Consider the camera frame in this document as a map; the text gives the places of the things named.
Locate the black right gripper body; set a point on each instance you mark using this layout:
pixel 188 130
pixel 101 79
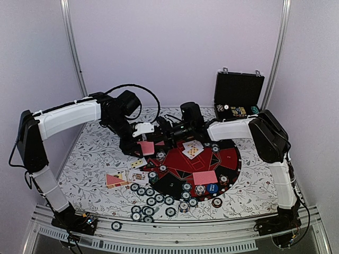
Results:
pixel 172 135

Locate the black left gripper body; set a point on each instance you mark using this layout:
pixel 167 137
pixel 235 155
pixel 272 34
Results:
pixel 126 146

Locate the red backed card deck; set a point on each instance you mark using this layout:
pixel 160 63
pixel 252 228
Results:
pixel 147 147

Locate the three of spades card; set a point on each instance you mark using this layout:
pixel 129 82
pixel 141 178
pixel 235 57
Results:
pixel 135 164

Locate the eight of hearts card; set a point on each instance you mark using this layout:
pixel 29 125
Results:
pixel 192 151

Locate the blue chip stack seat seven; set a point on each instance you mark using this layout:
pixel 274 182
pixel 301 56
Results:
pixel 161 156

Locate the king of diamonds card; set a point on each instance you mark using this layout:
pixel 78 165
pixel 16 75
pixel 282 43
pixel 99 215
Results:
pixel 139 177

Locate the red playing card deck box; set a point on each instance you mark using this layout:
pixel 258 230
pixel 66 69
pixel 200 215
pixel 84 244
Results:
pixel 116 180

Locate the green chip stack seat six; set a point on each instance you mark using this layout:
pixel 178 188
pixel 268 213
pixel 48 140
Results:
pixel 153 177

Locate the green chip table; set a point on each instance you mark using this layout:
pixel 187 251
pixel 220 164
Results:
pixel 150 192
pixel 141 191

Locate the face down card seat four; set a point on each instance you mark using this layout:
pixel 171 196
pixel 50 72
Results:
pixel 204 177

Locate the green chip mat seat four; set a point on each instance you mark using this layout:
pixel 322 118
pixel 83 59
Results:
pixel 186 187

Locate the green chip mat edge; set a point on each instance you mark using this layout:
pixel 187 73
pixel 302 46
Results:
pixel 185 195
pixel 159 198

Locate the brown chip stack seat three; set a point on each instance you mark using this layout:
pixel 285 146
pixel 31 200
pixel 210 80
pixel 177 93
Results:
pixel 223 180

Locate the blue chip stack seat four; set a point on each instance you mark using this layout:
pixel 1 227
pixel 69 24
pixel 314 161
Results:
pixel 200 190

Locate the blue small blind button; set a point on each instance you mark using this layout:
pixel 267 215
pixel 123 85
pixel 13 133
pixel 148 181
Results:
pixel 212 188

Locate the green chip front cluster top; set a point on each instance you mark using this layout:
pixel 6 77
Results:
pixel 148 211

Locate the green chip cluster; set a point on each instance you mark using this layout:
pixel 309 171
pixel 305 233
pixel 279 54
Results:
pixel 148 219
pixel 148 211

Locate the brown 100 poker chip stack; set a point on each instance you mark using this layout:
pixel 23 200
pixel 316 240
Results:
pixel 216 202

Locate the eight of diamonds card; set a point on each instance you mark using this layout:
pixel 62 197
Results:
pixel 192 145

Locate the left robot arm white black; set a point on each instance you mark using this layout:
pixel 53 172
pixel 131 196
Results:
pixel 38 131

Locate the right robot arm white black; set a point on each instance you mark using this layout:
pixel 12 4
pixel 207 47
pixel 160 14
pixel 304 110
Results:
pixel 271 143

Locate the round red black poker mat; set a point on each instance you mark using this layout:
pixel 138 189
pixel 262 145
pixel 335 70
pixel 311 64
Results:
pixel 180 169

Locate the black poker chip case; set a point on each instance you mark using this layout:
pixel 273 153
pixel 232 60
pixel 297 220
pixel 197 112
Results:
pixel 237 94

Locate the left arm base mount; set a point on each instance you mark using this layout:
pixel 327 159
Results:
pixel 69 220

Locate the left aluminium frame post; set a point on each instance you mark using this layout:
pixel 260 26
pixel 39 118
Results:
pixel 65 11

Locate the aluminium frame post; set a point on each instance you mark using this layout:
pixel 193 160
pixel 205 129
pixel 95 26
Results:
pixel 65 11
pixel 284 20

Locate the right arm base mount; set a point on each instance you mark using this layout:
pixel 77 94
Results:
pixel 287 228

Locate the right aluminium frame post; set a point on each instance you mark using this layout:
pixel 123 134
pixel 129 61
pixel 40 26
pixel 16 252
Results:
pixel 284 20

